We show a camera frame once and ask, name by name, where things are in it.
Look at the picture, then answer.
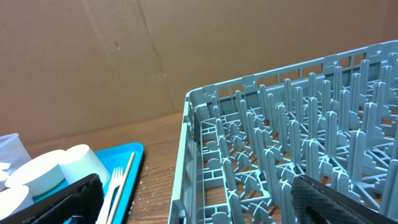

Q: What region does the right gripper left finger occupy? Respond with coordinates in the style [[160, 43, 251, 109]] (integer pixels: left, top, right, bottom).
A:
[[1, 174, 104, 224]]

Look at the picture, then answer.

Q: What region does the white plastic fork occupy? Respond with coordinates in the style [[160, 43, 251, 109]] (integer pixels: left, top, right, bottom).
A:
[[96, 167, 123, 224]]

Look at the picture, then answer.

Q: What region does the grey dishwasher rack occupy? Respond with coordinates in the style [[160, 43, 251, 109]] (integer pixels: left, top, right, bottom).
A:
[[169, 40, 397, 223]]

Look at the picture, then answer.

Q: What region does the wooden chopstick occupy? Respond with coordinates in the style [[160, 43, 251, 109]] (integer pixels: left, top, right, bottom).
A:
[[106, 152, 135, 224]]

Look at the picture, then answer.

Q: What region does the light green bowl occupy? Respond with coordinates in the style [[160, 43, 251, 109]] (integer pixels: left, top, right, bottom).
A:
[[0, 185, 34, 220]]

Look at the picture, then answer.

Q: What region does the clear plastic waste bin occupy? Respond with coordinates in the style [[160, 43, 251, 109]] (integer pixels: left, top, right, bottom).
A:
[[0, 133, 31, 190]]

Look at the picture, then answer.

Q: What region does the white upturned cup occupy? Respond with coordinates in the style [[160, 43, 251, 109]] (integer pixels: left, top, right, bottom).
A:
[[59, 144, 110, 186]]

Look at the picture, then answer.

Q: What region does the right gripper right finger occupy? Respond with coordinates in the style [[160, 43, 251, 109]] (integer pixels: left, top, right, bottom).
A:
[[290, 174, 397, 224]]

